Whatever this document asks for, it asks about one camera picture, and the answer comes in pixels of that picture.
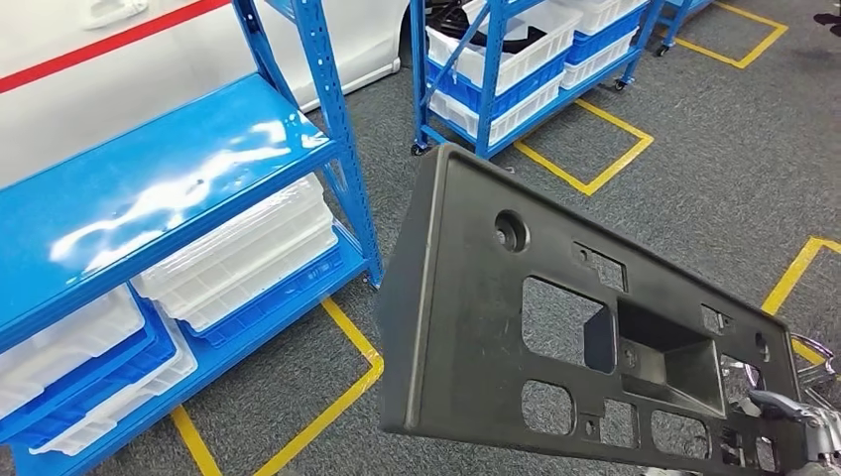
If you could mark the blue wheeled rack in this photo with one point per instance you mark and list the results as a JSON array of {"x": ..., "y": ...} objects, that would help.
[
  {"x": 418, "y": 79},
  {"x": 677, "y": 16}
]

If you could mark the red barrier belt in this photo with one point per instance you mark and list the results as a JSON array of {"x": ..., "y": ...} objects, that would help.
[{"x": 98, "y": 48}]

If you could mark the blue metal shelf rack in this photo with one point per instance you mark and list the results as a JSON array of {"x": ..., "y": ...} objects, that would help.
[{"x": 131, "y": 164}]

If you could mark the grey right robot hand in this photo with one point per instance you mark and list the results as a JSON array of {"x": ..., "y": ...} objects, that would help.
[{"x": 824, "y": 424}]

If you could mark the white car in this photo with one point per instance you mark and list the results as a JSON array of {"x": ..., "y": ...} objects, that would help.
[{"x": 197, "y": 59}]

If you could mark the black plastic trim pieces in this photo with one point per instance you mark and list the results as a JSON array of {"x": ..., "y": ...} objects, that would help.
[{"x": 525, "y": 36}]

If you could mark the black plastic plate bracket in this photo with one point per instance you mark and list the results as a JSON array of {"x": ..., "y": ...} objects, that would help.
[{"x": 460, "y": 328}]

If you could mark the person's foot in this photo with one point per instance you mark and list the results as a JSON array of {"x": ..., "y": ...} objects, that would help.
[{"x": 829, "y": 23}]

